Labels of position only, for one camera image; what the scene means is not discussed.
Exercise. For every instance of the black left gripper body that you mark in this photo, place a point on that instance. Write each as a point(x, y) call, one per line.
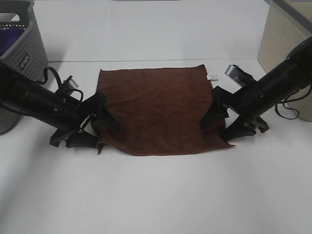
point(72, 121)

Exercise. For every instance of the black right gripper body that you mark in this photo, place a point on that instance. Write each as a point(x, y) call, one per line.
point(249, 102)

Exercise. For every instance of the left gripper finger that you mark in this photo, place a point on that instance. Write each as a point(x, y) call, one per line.
point(81, 140)
point(106, 120)

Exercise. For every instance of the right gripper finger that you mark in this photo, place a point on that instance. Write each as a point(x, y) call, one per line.
point(239, 128)
point(215, 113)

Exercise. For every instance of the brown towel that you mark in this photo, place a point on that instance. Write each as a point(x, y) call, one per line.
point(159, 111)

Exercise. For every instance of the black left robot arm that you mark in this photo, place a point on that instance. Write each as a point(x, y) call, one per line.
point(57, 103)

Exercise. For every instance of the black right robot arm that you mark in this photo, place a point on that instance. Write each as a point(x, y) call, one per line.
point(255, 97)

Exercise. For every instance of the white towel care label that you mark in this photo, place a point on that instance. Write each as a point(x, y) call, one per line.
point(212, 77)

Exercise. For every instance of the grey perforated laundry basket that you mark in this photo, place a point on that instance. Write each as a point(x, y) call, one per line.
point(21, 67)

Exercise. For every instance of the beige storage bin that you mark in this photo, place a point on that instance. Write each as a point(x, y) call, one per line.
point(285, 54)

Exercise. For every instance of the purple cloth in basket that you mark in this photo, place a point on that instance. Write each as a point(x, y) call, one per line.
point(8, 37)

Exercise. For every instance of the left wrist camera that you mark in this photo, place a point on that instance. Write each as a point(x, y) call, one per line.
point(69, 84)

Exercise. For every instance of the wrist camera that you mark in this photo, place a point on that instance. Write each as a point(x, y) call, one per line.
point(240, 77)
point(69, 84)

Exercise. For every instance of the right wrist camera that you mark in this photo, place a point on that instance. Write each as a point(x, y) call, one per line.
point(240, 77)

